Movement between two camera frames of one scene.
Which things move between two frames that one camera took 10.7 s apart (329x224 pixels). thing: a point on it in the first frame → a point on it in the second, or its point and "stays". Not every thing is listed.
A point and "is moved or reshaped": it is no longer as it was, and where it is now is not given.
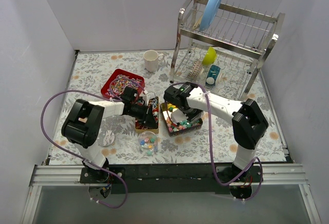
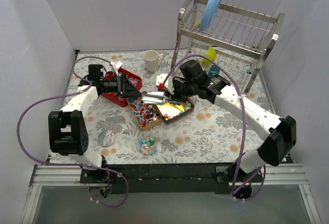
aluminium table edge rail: x=51 y=174 stays
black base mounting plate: x=171 y=179 stays
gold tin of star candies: x=174 y=128 is moved or reshaped
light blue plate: x=212 y=7 stays
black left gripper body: x=149 y=114 → x=122 y=85
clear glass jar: x=148 y=143 stays
